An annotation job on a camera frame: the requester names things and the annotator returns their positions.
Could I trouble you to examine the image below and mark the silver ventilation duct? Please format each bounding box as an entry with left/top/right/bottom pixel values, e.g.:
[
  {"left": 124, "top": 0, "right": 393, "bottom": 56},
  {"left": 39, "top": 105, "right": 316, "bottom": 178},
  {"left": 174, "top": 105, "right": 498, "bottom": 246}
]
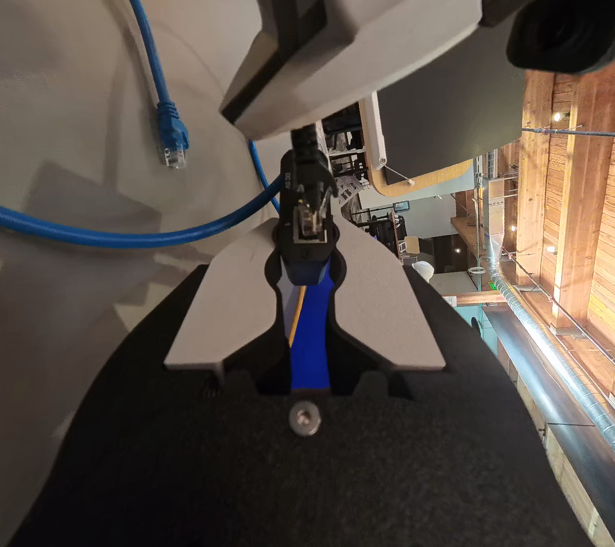
[{"left": 480, "top": 221, "right": 615, "bottom": 454}]

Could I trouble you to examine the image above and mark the black ethernet adapter box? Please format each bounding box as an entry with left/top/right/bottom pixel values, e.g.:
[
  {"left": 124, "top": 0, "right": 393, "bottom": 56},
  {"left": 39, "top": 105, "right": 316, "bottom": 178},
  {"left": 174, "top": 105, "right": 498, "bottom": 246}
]
[{"left": 278, "top": 149, "right": 338, "bottom": 287}]

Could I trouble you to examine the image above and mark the blue ethernet cable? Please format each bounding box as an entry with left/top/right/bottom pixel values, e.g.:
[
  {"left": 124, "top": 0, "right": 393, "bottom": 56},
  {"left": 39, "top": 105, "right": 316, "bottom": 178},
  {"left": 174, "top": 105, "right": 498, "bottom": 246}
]
[{"left": 0, "top": 0, "right": 285, "bottom": 250}]

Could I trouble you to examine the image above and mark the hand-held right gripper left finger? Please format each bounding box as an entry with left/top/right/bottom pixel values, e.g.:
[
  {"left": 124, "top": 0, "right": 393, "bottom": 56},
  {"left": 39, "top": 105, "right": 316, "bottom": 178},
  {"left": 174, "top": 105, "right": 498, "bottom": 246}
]
[{"left": 163, "top": 219, "right": 292, "bottom": 395}]

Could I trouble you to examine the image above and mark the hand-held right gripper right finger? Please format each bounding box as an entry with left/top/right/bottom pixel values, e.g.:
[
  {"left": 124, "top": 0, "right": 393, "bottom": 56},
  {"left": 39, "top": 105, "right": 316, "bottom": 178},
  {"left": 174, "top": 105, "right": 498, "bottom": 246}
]
[{"left": 328, "top": 219, "right": 447, "bottom": 395}]

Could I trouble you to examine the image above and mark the blue plastic storage bin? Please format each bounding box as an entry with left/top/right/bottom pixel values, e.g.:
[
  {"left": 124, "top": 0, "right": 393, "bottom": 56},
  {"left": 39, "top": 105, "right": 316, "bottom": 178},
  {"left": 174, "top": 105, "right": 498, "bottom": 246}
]
[{"left": 287, "top": 259, "right": 334, "bottom": 390}]

